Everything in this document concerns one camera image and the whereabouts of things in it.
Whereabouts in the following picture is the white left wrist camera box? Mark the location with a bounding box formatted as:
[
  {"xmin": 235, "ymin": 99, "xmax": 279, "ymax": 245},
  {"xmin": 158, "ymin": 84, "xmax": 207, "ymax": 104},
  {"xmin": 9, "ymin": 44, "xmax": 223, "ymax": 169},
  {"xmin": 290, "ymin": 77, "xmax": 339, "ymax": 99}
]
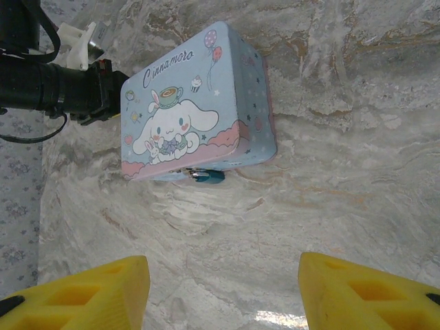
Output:
[{"xmin": 56, "ymin": 21, "xmax": 111, "ymax": 72}]

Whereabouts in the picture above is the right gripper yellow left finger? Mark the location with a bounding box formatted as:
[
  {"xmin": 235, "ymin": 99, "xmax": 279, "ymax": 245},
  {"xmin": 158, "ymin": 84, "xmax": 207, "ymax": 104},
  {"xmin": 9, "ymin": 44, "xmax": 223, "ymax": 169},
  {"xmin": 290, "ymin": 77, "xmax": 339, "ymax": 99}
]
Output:
[{"xmin": 0, "ymin": 255, "xmax": 151, "ymax": 330}]

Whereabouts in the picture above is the blue cartoon tin box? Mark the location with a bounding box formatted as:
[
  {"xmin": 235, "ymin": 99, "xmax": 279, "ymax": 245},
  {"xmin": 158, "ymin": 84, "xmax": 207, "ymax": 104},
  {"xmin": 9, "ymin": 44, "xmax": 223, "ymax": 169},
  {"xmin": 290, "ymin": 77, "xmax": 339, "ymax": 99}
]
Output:
[{"xmin": 120, "ymin": 21, "xmax": 278, "ymax": 183}]

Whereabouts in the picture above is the thick black cable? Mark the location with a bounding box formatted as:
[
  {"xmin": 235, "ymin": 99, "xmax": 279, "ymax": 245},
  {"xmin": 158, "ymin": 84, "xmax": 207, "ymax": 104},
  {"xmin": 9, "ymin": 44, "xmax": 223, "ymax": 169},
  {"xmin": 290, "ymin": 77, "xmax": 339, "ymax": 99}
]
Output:
[{"xmin": 36, "ymin": 0, "xmax": 62, "ymax": 65}]

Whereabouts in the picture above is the small teal padlock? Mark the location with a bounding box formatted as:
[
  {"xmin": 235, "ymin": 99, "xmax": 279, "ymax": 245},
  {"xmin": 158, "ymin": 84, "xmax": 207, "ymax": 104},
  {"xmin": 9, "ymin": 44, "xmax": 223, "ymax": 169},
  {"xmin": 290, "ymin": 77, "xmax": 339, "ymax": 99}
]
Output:
[{"xmin": 187, "ymin": 167, "xmax": 226, "ymax": 185}]

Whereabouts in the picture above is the thin black cable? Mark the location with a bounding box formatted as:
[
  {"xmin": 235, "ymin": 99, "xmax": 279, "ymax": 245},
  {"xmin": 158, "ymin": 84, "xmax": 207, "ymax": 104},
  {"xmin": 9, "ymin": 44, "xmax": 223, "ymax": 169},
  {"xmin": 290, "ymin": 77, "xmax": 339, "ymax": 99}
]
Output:
[{"xmin": 0, "ymin": 111, "xmax": 69, "ymax": 142}]

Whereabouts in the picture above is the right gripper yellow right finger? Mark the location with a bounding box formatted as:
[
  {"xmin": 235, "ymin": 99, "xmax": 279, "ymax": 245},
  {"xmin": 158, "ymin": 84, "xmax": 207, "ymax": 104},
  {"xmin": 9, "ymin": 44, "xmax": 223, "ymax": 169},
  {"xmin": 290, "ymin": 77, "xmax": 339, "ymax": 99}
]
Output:
[{"xmin": 298, "ymin": 252, "xmax": 440, "ymax": 330}]

